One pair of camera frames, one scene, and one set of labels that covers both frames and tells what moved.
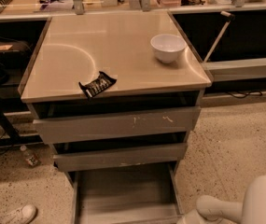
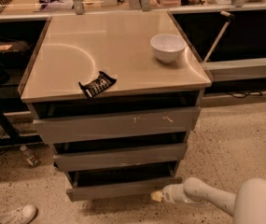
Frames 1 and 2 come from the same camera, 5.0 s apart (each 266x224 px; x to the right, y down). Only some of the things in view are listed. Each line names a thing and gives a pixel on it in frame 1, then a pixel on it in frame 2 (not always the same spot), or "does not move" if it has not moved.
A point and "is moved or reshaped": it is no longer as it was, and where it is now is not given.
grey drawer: x=133 y=195 is moved or reshaped
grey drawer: x=117 y=125 does not move
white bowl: x=167 y=47 does not move
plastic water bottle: x=31 y=160 does not move
